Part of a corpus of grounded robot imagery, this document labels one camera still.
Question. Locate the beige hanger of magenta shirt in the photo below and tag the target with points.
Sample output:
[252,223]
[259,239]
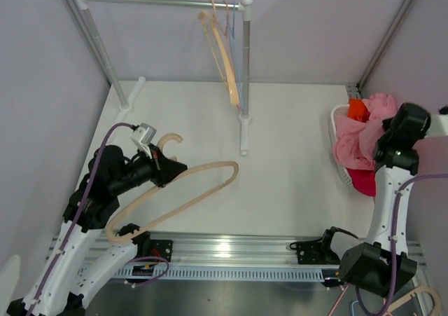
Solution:
[219,46]

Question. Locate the magenta t shirt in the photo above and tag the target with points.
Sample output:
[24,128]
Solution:
[363,181]

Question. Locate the pink hanger on floor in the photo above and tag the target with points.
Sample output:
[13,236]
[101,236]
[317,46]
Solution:
[340,300]

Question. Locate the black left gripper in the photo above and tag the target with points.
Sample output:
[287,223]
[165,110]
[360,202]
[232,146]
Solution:
[169,169]

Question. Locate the blue hanger on floor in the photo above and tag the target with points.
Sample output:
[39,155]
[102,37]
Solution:
[355,309]

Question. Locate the beige hanger on floor right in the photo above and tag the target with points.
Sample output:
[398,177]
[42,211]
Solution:
[434,296]

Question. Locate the pink t shirt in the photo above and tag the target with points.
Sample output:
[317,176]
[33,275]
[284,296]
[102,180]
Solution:
[356,141]

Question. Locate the beige hanger of pink shirt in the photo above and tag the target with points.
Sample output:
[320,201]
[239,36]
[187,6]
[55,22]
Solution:
[176,199]

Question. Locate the white slotted cable duct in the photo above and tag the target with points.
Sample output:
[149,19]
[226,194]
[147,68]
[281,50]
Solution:
[221,273]

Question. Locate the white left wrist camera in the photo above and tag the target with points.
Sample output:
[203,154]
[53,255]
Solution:
[142,137]

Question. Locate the pink wire hanger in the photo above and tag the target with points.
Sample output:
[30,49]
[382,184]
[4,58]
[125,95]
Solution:
[230,34]

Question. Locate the orange t shirt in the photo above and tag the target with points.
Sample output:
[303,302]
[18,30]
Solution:
[358,111]

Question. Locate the metal clothes rack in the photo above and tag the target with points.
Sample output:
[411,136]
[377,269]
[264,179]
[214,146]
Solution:
[165,40]

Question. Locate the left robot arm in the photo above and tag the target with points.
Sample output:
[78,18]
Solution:
[60,290]

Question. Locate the aluminium mounting rail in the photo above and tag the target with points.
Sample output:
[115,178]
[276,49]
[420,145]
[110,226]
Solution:
[195,249]

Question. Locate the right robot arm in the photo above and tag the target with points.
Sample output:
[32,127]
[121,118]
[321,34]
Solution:
[378,264]

